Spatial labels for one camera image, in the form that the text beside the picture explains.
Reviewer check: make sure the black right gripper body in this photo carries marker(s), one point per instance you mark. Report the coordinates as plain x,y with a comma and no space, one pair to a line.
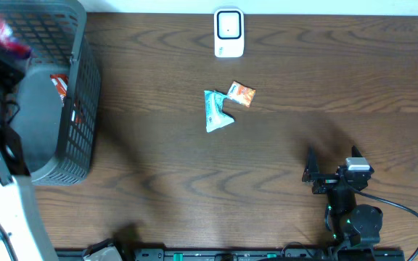
326,183

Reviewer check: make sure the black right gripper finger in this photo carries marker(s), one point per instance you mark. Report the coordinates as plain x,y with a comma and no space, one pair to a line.
355,152
311,170

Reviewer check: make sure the red white striped packet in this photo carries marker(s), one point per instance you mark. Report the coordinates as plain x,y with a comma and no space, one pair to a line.
60,81

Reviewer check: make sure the small orange snack packet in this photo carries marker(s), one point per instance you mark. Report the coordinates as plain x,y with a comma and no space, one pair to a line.
241,94

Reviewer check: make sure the teal white snack packet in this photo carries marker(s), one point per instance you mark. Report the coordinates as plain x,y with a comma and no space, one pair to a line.
215,116

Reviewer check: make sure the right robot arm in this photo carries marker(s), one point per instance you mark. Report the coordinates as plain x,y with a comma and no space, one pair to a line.
355,227

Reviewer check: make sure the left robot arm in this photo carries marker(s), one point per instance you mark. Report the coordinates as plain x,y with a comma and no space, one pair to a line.
22,232

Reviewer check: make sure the grey plastic mesh basket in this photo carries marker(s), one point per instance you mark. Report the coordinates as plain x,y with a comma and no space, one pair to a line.
57,137

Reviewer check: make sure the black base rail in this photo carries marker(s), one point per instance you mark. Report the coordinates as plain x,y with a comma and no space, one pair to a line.
294,253

